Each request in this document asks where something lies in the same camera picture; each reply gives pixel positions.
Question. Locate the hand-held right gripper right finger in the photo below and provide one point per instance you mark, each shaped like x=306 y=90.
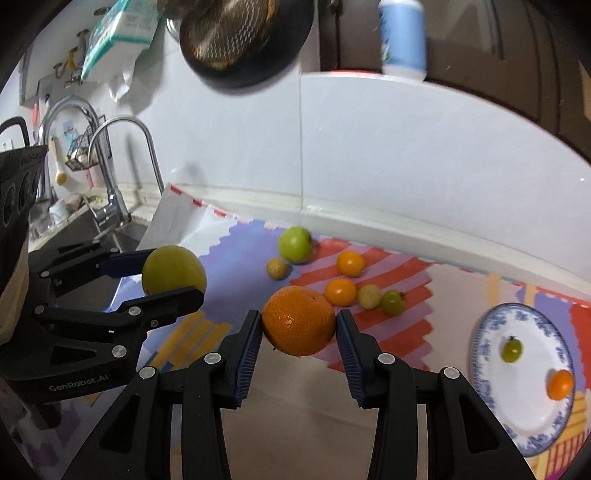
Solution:
x=351 y=364

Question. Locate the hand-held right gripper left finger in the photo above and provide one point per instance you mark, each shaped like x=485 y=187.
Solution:
x=247 y=360

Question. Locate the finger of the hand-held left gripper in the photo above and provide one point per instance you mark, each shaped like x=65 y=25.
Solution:
x=180 y=300
x=129 y=264

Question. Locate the large green pomelo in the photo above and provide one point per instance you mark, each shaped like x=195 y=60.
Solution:
x=173 y=270

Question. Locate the large orange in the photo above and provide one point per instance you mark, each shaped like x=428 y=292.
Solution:
x=298 y=323

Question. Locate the small orange kumquat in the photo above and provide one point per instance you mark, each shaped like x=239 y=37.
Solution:
x=340 y=292
x=351 y=263
x=560 y=384

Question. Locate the blue patterned white plate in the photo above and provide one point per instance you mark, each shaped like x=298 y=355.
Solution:
x=517 y=406

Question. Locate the person's left forearm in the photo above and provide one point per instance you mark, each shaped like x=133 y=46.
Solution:
x=11 y=300

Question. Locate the steel sink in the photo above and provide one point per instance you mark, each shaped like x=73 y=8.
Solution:
x=124 y=237

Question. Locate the tall steel faucet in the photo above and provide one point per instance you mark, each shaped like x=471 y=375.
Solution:
x=69 y=102
x=113 y=198

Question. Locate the small pale green plum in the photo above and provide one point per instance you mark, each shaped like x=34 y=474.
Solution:
x=370 y=297

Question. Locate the small green tomato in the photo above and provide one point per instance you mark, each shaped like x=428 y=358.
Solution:
x=512 y=350
x=393 y=303

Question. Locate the small tan longan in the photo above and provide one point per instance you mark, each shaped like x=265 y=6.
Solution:
x=277 y=269

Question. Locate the colourful printed mat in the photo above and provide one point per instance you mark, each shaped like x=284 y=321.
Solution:
x=406 y=277

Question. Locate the green white tissue pack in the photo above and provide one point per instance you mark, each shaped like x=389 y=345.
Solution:
x=120 y=32

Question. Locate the black frying pan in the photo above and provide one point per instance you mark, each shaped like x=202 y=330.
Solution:
x=277 y=64

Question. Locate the blue white pump bottle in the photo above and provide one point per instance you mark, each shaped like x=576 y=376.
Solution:
x=401 y=37

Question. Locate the wall hook rail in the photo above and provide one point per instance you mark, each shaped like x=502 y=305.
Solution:
x=71 y=57

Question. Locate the dark wooden window frame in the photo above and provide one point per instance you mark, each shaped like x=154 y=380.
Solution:
x=531 y=55

